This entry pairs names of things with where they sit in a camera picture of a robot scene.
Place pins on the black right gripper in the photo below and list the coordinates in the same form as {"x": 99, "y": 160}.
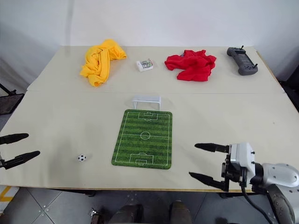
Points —
{"x": 231, "y": 171}

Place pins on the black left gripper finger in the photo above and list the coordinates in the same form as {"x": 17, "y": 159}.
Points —
{"x": 14, "y": 138}
{"x": 23, "y": 158}

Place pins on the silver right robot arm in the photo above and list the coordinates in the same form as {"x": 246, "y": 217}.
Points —
{"x": 278, "y": 175}

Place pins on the tiny soccer ball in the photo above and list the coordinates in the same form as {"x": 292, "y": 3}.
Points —
{"x": 82, "y": 158}

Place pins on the green soccer field mat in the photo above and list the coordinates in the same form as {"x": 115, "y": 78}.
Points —
{"x": 143, "y": 138}

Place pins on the black mesh stand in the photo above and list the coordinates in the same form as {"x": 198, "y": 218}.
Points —
{"x": 9, "y": 102}

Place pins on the small white goal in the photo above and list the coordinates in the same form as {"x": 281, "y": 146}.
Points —
{"x": 147, "y": 100}

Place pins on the crumpled red cloth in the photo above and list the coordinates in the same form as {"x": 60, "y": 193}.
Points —
{"x": 192, "y": 65}

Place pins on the grey handheld controller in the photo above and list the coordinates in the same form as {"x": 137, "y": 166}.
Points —
{"x": 243, "y": 61}

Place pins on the dark furniture piece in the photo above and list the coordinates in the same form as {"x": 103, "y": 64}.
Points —
{"x": 290, "y": 91}

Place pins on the crumpled yellow cloth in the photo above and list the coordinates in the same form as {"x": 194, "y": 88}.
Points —
{"x": 100, "y": 63}

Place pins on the small white box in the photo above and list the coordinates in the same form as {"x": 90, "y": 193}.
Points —
{"x": 144, "y": 65}

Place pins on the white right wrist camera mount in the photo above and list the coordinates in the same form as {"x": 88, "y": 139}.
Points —
{"x": 241, "y": 154}

